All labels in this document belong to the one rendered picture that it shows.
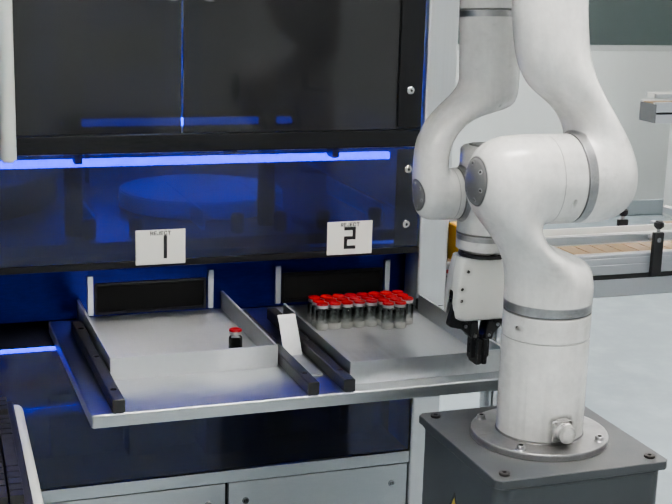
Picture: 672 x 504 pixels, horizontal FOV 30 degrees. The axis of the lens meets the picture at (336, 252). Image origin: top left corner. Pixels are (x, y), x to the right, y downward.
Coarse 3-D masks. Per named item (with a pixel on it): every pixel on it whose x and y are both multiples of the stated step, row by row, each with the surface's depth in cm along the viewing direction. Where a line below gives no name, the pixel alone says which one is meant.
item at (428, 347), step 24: (288, 312) 216; (432, 312) 221; (312, 336) 204; (336, 336) 211; (360, 336) 212; (384, 336) 212; (408, 336) 212; (432, 336) 213; (456, 336) 212; (336, 360) 193; (360, 360) 199; (384, 360) 189; (408, 360) 190; (432, 360) 192; (456, 360) 193
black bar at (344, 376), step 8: (272, 312) 218; (280, 312) 218; (272, 320) 218; (304, 336) 205; (304, 344) 201; (312, 344) 200; (304, 352) 201; (312, 352) 198; (320, 352) 196; (312, 360) 198; (320, 360) 194; (328, 360) 193; (320, 368) 194; (328, 368) 191; (336, 368) 189; (328, 376) 191; (336, 376) 187; (344, 376) 185; (344, 384) 184; (352, 384) 185
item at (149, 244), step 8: (136, 232) 210; (144, 232) 210; (152, 232) 210; (160, 232) 211; (168, 232) 211; (176, 232) 212; (184, 232) 212; (136, 240) 210; (144, 240) 210; (152, 240) 211; (160, 240) 211; (168, 240) 212; (176, 240) 212; (184, 240) 213; (136, 248) 210; (144, 248) 211; (152, 248) 211; (160, 248) 212; (168, 248) 212; (176, 248) 212; (184, 248) 213; (136, 256) 210; (144, 256) 211; (152, 256) 211; (160, 256) 212; (168, 256) 212; (176, 256) 213; (184, 256) 213; (136, 264) 211; (144, 264) 211; (152, 264) 212
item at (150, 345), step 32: (96, 320) 217; (128, 320) 217; (160, 320) 218; (192, 320) 218; (224, 320) 219; (128, 352) 200; (160, 352) 200; (192, 352) 190; (224, 352) 192; (256, 352) 194
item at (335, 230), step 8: (328, 224) 221; (336, 224) 221; (344, 224) 222; (352, 224) 222; (360, 224) 223; (368, 224) 223; (328, 232) 221; (336, 232) 222; (344, 232) 222; (352, 232) 223; (360, 232) 223; (368, 232) 224; (328, 240) 222; (336, 240) 222; (352, 240) 223; (360, 240) 224; (368, 240) 224; (328, 248) 222; (336, 248) 222; (360, 248) 224; (368, 248) 224
